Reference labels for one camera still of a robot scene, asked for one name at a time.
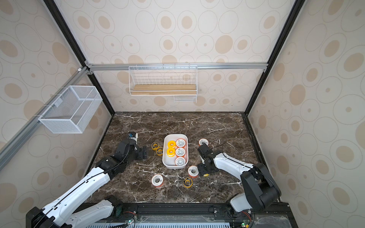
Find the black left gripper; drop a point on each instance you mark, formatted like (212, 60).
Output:
(140, 154)

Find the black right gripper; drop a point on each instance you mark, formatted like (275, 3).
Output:
(204, 149)

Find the orange white tape roll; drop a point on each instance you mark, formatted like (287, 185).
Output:
(157, 180)
(193, 171)
(180, 161)
(203, 141)
(180, 143)
(180, 152)

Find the yellow tape roll navy label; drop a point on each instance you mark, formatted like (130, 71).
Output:
(188, 182)
(155, 146)
(159, 151)

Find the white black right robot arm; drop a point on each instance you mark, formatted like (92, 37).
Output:
(260, 188)

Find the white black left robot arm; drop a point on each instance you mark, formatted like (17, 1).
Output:
(61, 213)

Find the white plastic storage box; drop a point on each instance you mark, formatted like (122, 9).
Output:
(169, 162)

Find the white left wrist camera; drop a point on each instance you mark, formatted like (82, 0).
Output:
(133, 135)

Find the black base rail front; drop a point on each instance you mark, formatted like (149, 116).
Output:
(197, 215)

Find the white wire mesh basket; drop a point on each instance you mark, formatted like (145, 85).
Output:
(72, 111)

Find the white wire shelf wooden board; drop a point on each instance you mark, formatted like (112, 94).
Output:
(181, 84)

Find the aluminium rail back wall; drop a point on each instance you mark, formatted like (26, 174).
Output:
(199, 66)

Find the aluminium rail wall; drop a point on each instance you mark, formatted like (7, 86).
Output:
(22, 136)
(199, 66)

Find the aluminium rail left wall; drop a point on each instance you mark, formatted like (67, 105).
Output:
(22, 136)

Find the black corner frame post left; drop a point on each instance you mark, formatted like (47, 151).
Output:
(62, 25)

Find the black corner frame post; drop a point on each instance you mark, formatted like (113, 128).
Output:
(295, 11)
(62, 25)

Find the black corner frame post right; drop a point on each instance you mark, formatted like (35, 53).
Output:
(295, 11)

